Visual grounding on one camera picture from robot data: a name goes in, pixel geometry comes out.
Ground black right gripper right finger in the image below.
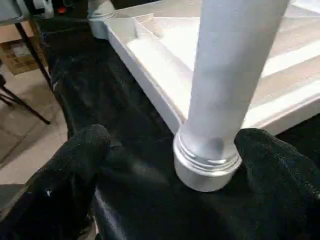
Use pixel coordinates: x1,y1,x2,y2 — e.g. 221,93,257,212
233,127,320,240

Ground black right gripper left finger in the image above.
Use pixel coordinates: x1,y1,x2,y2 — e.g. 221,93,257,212
0,123,113,240

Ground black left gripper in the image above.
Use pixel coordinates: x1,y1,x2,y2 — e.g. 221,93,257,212
53,0,90,20

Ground white plastic table top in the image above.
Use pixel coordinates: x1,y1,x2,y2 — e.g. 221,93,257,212
87,0,320,193

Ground brown cardboard box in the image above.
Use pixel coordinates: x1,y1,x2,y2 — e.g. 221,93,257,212
0,40,49,76

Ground black mat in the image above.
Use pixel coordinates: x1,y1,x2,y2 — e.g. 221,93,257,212
0,17,320,240

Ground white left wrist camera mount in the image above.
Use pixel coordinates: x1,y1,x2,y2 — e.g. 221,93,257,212
34,0,55,10

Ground black metal frame bars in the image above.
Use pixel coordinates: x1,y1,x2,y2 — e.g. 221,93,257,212
0,21,55,126

